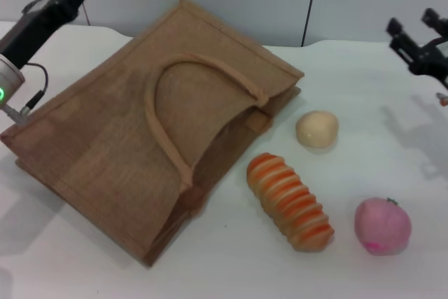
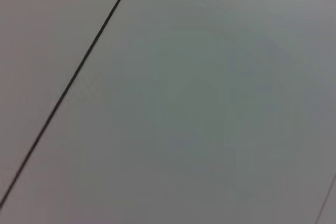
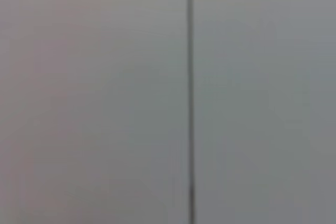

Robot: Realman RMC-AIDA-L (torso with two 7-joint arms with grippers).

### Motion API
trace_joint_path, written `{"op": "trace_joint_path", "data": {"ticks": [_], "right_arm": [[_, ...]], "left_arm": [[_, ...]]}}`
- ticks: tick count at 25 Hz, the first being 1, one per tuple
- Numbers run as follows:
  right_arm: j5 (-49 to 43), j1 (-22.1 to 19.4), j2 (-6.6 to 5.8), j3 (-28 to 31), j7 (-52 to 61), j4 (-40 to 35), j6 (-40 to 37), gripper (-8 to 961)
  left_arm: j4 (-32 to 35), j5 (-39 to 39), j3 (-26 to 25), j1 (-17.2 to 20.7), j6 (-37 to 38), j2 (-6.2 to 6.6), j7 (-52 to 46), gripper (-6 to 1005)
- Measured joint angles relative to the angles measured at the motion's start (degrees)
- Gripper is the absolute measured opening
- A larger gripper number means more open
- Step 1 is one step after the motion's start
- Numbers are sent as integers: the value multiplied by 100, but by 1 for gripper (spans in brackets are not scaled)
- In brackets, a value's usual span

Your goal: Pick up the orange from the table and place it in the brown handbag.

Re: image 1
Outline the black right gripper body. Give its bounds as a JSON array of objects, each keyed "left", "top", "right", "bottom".
[{"left": 407, "top": 37, "right": 448, "bottom": 89}]

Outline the beige round bun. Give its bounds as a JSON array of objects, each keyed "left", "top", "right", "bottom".
[{"left": 295, "top": 110, "right": 340, "bottom": 149}]

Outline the pink peach toy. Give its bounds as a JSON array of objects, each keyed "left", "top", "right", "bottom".
[{"left": 353, "top": 196, "right": 413, "bottom": 256}]

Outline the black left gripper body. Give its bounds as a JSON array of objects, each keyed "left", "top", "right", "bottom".
[{"left": 0, "top": 0, "right": 95, "bottom": 69}]

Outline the brown jute handbag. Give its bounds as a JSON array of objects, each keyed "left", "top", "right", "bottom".
[{"left": 0, "top": 0, "right": 305, "bottom": 269}]

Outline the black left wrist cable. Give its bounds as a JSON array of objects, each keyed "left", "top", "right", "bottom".
[{"left": 0, "top": 62, "right": 50, "bottom": 127}]

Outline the orange striped bread loaf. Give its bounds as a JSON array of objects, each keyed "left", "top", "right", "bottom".
[{"left": 246, "top": 153, "right": 335, "bottom": 253}]

